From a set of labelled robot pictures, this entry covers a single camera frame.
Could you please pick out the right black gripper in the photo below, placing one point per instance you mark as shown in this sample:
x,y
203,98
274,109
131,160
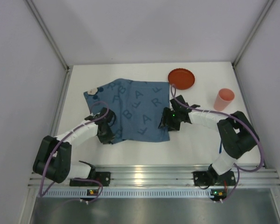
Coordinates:
x,y
166,121

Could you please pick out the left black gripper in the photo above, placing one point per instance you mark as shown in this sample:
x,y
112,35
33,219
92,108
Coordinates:
x,y
106,134

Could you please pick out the blue letter-print placemat cloth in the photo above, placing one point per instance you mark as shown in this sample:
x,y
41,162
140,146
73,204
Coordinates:
x,y
138,107

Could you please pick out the red round plate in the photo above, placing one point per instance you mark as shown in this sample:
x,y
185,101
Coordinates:
x,y
181,78

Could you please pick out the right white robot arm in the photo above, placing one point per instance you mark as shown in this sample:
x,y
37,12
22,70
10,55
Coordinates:
x,y
236,133

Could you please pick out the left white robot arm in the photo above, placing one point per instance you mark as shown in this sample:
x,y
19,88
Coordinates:
x,y
54,157

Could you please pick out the pink plastic cup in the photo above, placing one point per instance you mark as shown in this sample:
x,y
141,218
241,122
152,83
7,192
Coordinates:
x,y
224,98

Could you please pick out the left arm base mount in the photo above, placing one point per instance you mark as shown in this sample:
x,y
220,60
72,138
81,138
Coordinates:
x,y
103,177

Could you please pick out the aluminium mounting rail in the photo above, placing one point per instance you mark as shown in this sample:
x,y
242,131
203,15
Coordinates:
x,y
181,176

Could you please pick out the perforated cable tray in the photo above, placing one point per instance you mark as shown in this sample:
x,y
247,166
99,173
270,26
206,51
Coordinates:
x,y
137,193

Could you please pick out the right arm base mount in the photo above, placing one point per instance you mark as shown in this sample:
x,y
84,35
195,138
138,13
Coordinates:
x,y
204,179

